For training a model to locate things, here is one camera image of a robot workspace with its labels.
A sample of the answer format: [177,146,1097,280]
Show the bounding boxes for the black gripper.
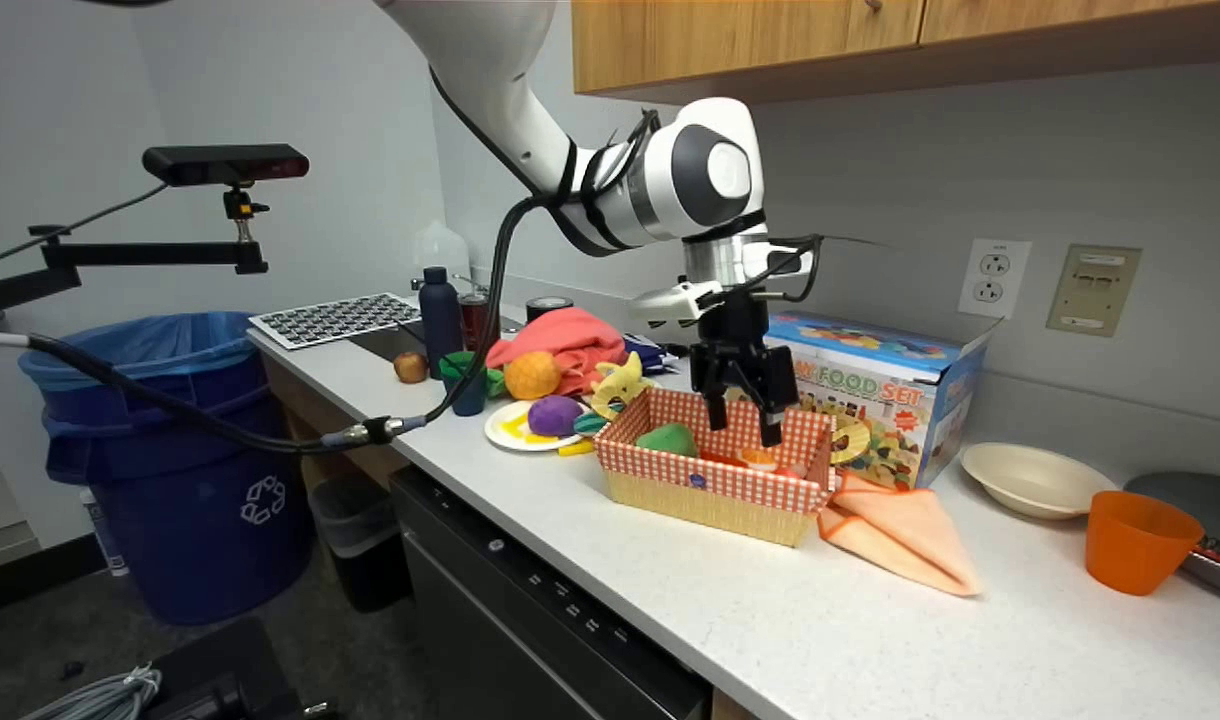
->
[687,284,802,451]

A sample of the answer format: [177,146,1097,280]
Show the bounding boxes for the red checkered cardboard box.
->
[592,385,842,553]

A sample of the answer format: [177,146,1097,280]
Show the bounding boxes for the purple round plushie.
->
[523,391,610,441]

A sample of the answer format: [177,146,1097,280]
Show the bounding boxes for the orange pineapple plushie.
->
[502,350,564,406]

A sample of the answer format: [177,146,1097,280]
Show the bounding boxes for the green plush toy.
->
[631,420,703,460]

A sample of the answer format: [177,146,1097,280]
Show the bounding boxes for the blue purple cloth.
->
[624,332,680,379]

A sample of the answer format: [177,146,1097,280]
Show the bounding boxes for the blue toy food carton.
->
[765,311,991,494]

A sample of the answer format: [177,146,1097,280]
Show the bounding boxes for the red pink cloth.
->
[486,305,630,395]

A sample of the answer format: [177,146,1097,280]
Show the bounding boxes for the orange folded napkin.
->
[815,474,986,599]

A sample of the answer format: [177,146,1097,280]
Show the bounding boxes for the dark round can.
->
[523,293,575,330]

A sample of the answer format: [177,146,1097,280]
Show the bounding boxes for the white round plate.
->
[481,395,603,460]

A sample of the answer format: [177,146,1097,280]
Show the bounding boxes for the dark red can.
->
[455,284,506,355]

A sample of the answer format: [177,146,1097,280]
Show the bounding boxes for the green plastic cup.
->
[437,350,492,420]

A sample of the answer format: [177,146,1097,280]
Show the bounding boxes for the beige shallow bowl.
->
[958,441,1121,523]

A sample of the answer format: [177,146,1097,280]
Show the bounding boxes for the dark blue bottle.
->
[417,266,470,376]

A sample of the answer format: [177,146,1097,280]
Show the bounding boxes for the translucent white bottle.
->
[417,222,486,293]

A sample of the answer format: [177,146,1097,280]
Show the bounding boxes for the black dishwasher front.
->
[390,466,711,720]

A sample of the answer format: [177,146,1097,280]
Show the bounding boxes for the small black trash bin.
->
[307,474,417,616]

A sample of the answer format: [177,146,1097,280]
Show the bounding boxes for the orange plastic cup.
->
[1086,489,1208,599]

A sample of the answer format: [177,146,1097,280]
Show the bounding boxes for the blue recycling bin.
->
[17,307,320,631]

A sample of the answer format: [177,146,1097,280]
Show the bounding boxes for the grey crumpled cloth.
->
[19,659,169,720]

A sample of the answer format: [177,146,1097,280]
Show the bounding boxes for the white wall outlet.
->
[958,238,1038,323]

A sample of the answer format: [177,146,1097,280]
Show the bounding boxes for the beige wall switch plate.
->
[1043,240,1144,340]

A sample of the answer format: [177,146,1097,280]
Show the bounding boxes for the wooden wall cabinet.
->
[567,0,1220,113]

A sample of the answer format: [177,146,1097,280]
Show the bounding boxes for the black stereo camera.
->
[141,141,313,188]

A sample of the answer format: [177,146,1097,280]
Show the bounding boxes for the black camera boom stand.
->
[0,186,271,323]

